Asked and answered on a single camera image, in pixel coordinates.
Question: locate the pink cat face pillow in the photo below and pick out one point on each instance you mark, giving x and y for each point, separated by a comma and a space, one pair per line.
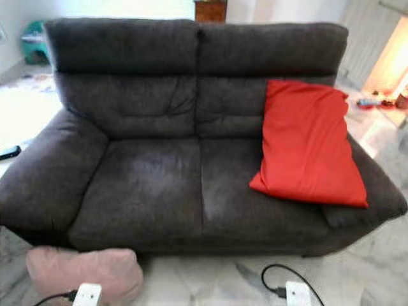
70, 268

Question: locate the teal plastic chair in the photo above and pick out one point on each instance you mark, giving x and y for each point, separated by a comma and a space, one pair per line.
35, 41

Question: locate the red pillow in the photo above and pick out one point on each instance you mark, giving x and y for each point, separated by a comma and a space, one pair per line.
306, 143

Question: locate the colourful printed floor mat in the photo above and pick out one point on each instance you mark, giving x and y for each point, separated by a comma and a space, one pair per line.
41, 83

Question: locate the dark brown fabric sofa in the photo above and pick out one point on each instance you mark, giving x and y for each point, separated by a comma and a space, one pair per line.
146, 178

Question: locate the brown wooden cabinet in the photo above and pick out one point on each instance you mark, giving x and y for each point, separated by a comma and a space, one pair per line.
210, 11

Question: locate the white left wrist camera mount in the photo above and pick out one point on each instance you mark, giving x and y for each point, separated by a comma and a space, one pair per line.
88, 295

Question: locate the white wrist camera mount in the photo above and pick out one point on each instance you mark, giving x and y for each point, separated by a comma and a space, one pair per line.
298, 294
88, 295

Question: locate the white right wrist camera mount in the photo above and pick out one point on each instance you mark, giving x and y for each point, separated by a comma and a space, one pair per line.
298, 294

